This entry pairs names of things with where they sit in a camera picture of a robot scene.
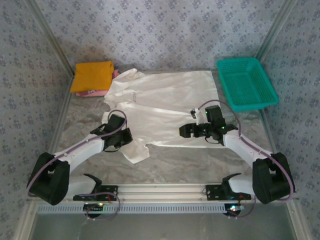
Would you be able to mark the orange folded t-shirt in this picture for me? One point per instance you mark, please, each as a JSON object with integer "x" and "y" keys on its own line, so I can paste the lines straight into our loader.
{"x": 92, "y": 76}

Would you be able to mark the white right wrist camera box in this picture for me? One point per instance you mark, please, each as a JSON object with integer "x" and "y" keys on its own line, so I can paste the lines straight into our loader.
{"x": 196, "y": 115}

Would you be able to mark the white t-shirt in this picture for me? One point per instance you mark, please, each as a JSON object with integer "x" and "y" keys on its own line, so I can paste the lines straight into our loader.
{"x": 162, "y": 95}

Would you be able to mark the teal plastic basket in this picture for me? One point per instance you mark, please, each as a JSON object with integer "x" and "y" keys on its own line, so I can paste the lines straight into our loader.
{"x": 245, "y": 85}

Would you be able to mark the aluminium frame post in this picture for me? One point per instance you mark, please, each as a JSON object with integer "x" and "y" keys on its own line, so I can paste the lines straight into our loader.
{"x": 276, "y": 27}
{"x": 52, "y": 38}

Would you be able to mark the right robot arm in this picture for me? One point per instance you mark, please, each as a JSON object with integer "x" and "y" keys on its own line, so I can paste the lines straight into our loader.
{"x": 240, "y": 145}

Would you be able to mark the aluminium mounting rail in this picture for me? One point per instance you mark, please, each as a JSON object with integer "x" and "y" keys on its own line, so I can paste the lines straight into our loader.
{"x": 162, "y": 192}

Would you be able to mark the pink folded t-shirt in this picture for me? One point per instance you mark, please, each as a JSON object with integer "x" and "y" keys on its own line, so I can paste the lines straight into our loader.
{"x": 93, "y": 94}

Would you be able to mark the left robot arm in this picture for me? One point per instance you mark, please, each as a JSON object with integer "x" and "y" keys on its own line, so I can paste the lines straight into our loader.
{"x": 80, "y": 150}

